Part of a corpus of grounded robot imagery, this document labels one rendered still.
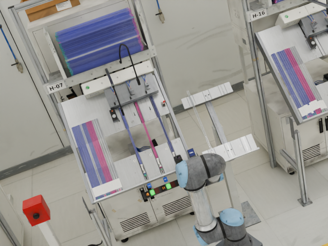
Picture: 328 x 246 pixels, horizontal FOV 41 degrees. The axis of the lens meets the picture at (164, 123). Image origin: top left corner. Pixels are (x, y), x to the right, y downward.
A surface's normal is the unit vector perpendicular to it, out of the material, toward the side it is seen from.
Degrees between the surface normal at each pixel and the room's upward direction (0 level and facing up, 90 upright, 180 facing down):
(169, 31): 90
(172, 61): 90
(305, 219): 0
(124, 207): 90
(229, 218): 7
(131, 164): 46
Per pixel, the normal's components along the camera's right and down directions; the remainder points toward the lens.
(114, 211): 0.26, 0.44
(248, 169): -0.26, -0.83
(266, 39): -0.01, -0.28
